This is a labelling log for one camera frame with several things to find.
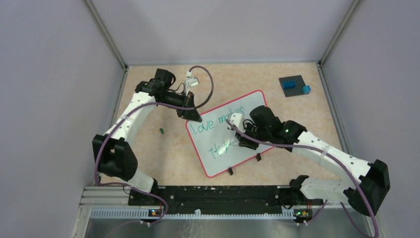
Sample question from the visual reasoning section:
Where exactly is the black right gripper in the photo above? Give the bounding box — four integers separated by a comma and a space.
235, 120, 270, 150

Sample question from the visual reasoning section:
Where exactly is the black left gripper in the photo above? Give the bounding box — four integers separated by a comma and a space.
159, 90, 202, 122

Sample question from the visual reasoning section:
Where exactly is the pink framed whiteboard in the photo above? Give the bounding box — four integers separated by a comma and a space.
186, 90, 271, 178

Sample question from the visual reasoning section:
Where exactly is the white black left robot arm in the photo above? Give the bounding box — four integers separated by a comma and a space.
92, 68, 202, 205

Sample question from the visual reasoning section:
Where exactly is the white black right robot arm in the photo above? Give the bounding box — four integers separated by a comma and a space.
228, 105, 390, 216

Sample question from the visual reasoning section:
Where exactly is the dark blue lego brick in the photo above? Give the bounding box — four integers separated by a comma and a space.
283, 81, 297, 89

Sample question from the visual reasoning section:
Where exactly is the grey lego baseplate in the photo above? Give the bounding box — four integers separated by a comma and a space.
278, 75, 306, 97

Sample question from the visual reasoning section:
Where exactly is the light blue lego brick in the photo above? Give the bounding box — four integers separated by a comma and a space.
302, 85, 312, 95

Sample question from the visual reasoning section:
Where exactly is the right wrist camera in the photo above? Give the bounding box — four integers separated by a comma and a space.
228, 113, 245, 133

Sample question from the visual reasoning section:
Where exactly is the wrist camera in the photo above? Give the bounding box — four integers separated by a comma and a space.
228, 113, 245, 133
184, 77, 200, 94

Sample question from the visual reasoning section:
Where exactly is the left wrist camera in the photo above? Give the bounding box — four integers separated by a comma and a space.
184, 77, 200, 94

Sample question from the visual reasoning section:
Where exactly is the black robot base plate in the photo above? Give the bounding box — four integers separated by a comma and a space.
128, 185, 324, 215

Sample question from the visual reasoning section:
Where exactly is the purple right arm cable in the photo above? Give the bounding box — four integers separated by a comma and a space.
226, 119, 380, 238

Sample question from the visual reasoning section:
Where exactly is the white toothed cable duct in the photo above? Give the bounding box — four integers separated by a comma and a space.
90, 208, 296, 220

